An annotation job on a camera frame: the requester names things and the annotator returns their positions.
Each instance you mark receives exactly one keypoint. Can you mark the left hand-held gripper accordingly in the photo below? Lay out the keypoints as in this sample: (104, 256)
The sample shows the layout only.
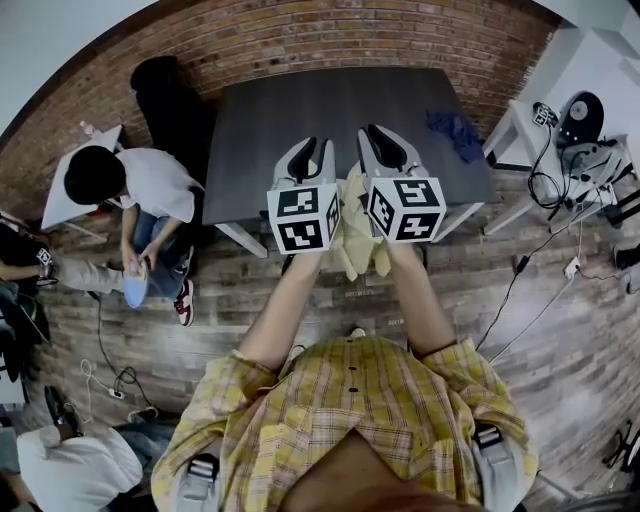
(300, 220)

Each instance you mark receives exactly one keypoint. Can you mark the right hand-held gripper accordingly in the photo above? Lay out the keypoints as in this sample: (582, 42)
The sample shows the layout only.
(410, 210)

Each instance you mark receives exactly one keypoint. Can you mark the yellow clothes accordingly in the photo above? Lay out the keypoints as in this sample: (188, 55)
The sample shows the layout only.
(355, 250)

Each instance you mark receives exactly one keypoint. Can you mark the person's right forearm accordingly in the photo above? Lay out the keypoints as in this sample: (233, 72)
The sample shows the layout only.
(420, 305)

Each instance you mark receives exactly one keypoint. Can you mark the person's left forearm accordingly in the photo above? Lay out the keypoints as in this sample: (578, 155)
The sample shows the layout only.
(285, 310)

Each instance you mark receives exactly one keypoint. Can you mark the tall black chair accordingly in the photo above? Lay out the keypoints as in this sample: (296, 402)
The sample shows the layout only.
(170, 115)

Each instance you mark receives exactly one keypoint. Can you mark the black chair base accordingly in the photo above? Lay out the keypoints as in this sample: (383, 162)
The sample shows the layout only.
(625, 450)

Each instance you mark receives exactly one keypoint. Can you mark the dark wooden table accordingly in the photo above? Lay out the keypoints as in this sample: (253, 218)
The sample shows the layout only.
(280, 110)

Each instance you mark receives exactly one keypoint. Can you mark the blue cloth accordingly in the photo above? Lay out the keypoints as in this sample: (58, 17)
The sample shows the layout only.
(455, 132)

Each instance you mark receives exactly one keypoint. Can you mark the white side table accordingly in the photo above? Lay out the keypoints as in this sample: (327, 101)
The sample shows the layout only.
(515, 135)

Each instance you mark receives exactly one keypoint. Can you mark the small black white patterned box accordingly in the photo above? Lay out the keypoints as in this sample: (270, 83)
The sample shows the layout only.
(544, 115)

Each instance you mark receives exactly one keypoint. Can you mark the person's white shoe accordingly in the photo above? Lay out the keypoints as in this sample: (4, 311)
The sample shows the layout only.
(358, 332)
(297, 351)

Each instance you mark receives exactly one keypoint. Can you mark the red white sneaker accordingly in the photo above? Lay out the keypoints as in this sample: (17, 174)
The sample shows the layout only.
(184, 302)

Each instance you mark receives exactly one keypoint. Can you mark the black round disc device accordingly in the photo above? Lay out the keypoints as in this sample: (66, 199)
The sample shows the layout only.
(580, 117)

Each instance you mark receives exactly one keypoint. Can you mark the spare grey gripper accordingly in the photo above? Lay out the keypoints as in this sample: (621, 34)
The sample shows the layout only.
(600, 165)

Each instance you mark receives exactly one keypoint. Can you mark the white power strip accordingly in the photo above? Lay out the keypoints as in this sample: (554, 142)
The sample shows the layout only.
(573, 267)
(118, 394)

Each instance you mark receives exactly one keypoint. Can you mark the clear plastic bottle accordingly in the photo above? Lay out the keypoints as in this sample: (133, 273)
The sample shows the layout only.
(87, 128)

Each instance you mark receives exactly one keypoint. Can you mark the black metal stand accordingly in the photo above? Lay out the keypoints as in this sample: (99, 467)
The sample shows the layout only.
(625, 210)

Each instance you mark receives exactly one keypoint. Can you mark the small white table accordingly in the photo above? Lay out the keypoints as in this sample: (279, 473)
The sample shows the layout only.
(65, 195)

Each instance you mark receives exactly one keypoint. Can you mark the person's yellow plaid shirt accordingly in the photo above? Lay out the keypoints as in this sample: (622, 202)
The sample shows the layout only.
(325, 415)

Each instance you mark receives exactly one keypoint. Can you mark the person's chin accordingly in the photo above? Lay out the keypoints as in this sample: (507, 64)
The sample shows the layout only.
(380, 475)

